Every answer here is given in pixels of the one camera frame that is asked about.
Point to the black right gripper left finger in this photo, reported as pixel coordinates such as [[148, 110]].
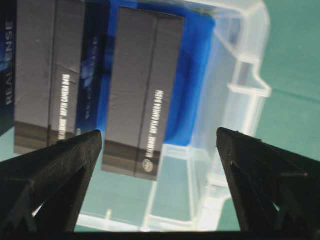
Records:
[[44, 190]]

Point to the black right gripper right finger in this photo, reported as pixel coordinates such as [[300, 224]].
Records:
[[273, 190]]

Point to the black realsense box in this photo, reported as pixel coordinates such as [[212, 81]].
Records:
[[40, 53], [146, 56]]

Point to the clear plastic storage case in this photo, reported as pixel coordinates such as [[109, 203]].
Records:
[[191, 188]]

